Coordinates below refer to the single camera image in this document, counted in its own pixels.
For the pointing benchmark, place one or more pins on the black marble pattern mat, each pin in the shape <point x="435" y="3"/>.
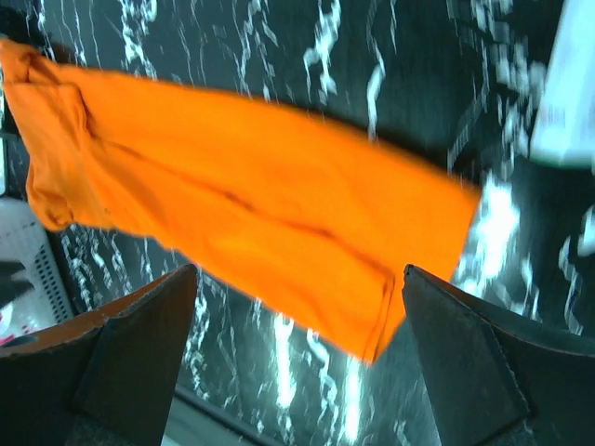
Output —
<point x="455" y="81"/>

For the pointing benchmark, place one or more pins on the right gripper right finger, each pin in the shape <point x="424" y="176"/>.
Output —
<point x="494" y="377"/>

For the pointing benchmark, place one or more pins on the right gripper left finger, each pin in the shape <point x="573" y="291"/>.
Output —
<point x="105" y="377"/>

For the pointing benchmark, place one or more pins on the orange t shirt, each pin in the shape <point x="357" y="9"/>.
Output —
<point x="304" y="213"/>

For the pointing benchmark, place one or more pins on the white plastic laundry basket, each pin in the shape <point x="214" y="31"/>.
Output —
<point x="33" y="296"/>

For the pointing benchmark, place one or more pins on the green book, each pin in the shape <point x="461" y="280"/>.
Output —
<point x="563" y="133"/>

